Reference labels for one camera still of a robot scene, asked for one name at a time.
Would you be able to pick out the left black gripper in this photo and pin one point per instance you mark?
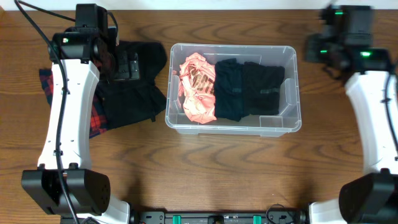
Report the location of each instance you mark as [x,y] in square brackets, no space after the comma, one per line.
[128,66]

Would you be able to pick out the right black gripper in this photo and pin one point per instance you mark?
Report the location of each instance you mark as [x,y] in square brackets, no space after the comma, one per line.
[317,45]

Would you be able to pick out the pink shirt with gold letters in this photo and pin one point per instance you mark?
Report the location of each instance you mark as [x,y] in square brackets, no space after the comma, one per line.
[196,84]

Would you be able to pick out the black shirt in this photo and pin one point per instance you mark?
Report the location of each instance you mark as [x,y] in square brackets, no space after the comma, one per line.
[261,89]

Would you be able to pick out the dark navy shirt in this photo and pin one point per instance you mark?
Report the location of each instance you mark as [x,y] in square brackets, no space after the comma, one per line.
[228,90]

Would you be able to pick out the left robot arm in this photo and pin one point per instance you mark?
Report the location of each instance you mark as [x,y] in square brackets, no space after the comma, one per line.
[63,182]

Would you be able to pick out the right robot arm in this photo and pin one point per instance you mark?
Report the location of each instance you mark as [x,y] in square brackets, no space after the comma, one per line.
[370,81]

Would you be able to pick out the large black folded garment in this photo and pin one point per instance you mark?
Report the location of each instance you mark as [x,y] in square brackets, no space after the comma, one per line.
[129,102]

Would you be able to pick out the red navy plaid shirt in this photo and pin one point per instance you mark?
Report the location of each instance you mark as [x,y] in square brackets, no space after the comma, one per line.
[98,121]

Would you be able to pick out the clear plastic storage bin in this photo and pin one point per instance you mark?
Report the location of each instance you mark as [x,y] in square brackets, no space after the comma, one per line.
[289,119]

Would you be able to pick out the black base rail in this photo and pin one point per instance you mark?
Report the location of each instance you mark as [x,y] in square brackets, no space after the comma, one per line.
[275,215]

